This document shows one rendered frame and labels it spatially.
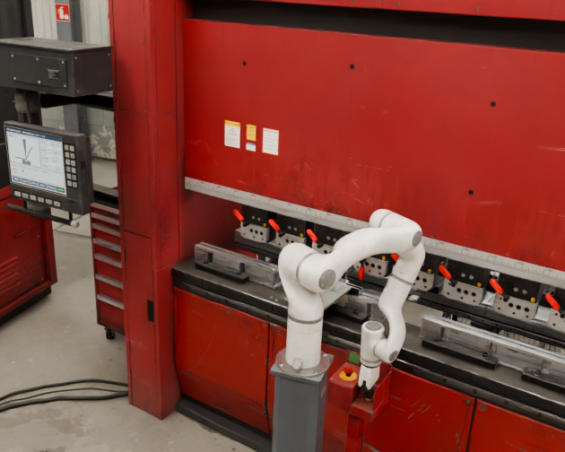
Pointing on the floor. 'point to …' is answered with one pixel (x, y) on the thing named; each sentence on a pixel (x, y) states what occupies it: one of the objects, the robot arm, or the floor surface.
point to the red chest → (108, 268)
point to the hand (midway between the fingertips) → (369, 393)
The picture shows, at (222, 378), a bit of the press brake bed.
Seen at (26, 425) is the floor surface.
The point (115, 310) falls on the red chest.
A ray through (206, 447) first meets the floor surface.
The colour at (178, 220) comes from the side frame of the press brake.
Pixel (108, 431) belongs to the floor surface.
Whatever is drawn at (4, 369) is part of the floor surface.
